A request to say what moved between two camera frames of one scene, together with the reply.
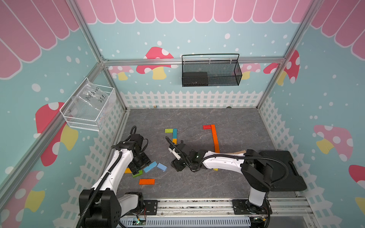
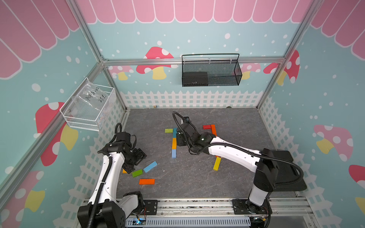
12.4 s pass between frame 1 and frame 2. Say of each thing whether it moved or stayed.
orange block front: stayed
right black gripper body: moved
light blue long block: stayed
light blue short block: moved
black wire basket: stayed
